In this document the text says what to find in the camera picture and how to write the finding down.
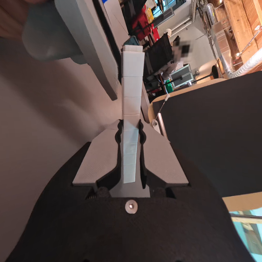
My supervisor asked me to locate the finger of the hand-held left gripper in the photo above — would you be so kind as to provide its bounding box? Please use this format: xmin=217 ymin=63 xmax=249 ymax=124
xmin=22 ymin=0 xmax=122 ymax=101

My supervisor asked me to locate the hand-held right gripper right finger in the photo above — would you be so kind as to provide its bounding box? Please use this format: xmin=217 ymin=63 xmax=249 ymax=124
xmin=139 ymin=119 xmax=189 ymax=189

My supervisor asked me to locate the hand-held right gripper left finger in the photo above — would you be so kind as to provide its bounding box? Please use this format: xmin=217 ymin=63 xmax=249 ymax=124
xmin=72 ymin=119 xmax=123 ymax=186

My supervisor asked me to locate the white toy brick bar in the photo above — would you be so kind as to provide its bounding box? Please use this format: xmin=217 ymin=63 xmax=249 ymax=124
xmin=120 ymin=45 xmax=145 ymax=183

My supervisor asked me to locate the red plastic bin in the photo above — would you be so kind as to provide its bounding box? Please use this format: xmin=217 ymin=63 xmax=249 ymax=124
xmin=132 ymin=3 xmax=160 ymax=42

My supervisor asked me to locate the black board on white stand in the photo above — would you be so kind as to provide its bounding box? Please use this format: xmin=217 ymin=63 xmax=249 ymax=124
xmin=147 ymin=71 xmax=262 ymax=212

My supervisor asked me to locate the black office chair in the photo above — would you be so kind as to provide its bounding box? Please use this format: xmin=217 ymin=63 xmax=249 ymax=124
xmin=144 ymin=34 xmax=173 ymax=75

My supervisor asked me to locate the grey panel on stand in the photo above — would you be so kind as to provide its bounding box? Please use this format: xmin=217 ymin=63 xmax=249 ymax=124
xmin=169 ymin=64 xmax=194 ymax=89

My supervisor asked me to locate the black floor lamp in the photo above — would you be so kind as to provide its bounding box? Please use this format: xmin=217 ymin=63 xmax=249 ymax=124
xmin=192 ymin=65 xmax=219 ymax=84

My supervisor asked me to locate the silver air duct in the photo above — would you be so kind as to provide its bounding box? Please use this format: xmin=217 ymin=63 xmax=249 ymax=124
xmin=205 ymin=3 xmax=262 ymax=79

